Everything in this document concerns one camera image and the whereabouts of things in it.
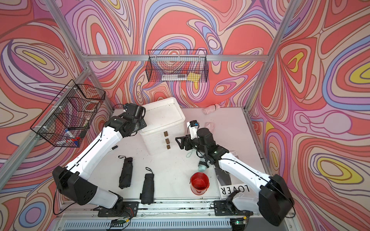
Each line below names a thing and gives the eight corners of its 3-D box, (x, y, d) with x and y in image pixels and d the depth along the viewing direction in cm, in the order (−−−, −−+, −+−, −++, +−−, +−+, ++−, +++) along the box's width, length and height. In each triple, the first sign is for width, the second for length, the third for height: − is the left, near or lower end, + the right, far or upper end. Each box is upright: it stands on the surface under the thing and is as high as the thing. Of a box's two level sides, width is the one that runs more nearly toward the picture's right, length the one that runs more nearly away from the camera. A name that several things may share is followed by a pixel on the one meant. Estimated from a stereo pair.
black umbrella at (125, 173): (121, 189, 82) (118, 187, 79) (120, 158, 94) (118, 156, 91) (134, 185, 83) (132, 183, 80) (132, 155, 95) (130, 153, 92)
